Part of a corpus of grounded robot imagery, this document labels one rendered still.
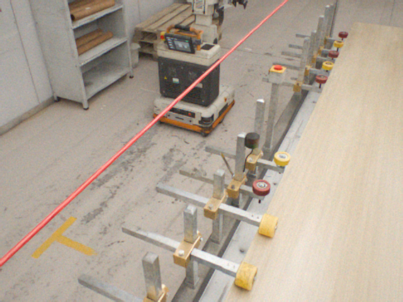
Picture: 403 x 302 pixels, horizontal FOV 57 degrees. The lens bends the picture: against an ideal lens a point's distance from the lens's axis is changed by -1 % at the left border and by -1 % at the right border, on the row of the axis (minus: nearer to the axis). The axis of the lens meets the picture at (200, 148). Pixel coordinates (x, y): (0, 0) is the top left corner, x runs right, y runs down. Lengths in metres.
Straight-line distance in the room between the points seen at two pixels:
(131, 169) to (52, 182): 0.64
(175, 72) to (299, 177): 2.00
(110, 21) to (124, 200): 2.42
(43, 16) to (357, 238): 3.38
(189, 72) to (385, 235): 2.30
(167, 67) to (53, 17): 1.19
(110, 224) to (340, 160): 1.66
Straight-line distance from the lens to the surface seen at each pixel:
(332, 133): 2.15
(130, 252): 2.63
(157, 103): 3.66
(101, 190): 3.10
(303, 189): 1.74
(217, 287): 1.69
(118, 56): 4.82
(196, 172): 1.81
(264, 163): 1.94
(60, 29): 3.95
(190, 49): 3.29
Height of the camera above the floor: 2.03
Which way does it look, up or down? 36 degrees down
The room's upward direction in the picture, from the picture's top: straight up
